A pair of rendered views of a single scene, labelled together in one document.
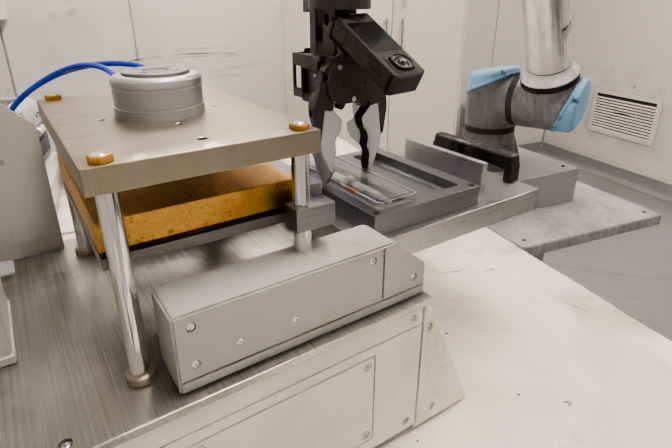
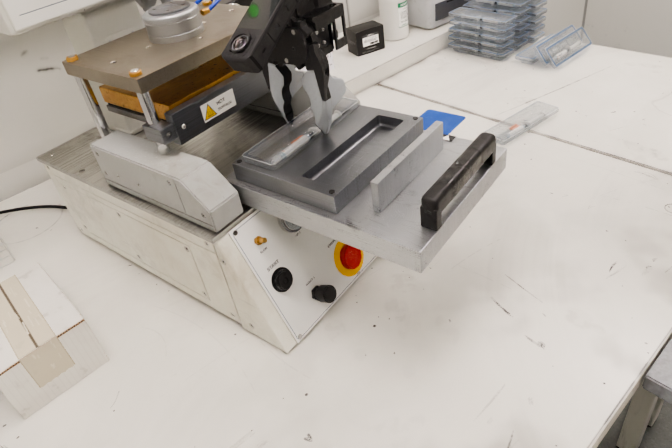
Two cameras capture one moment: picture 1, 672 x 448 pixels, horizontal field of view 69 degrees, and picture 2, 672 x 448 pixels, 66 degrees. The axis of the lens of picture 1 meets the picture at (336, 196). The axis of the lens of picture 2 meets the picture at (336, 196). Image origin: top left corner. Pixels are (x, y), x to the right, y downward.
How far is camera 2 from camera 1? 0.79 m
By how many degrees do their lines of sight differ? 67
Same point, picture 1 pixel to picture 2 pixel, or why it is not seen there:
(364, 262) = (163, 179)
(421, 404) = (241, 316)
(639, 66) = not seen: outside the picture
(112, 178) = (70, 69)
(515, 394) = (305, 392)
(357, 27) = not seen: outside the picture
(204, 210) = (132, 102)
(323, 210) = (155, 132)
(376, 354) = (189, 246)
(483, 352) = (357, 359)
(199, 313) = (97, 149)
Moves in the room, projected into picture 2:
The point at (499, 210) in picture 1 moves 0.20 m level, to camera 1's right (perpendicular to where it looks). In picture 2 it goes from (355, 236) to (443, 383)
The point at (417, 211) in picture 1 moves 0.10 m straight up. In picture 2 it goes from (267, 180) to (248, 106)
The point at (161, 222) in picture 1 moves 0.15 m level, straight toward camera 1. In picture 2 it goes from (118, 99) to (9, 141)
